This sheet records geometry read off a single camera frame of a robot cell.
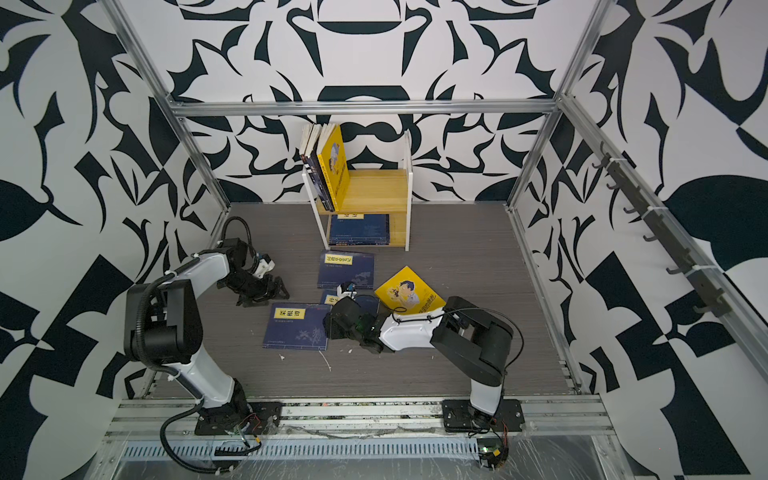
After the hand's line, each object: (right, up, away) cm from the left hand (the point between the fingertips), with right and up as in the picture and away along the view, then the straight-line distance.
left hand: (276, 295), depth 91 cm
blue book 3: (+7, -9, -2) cm, 11 cm away
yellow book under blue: (+40, 0, +5) cm, 40 cm away
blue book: (+24, +20, +14) cm, 34 cm away
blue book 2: (+20, +8, +11) cm, 24 cm away
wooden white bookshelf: (+29, +33, +17) cm, 47 cm away
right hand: (+17, -6, -5) cm, 18 cm away
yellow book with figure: (+19, +37, -8) cm, 43 cm away
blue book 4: (+28, -3, +1) cm, 28 cm away
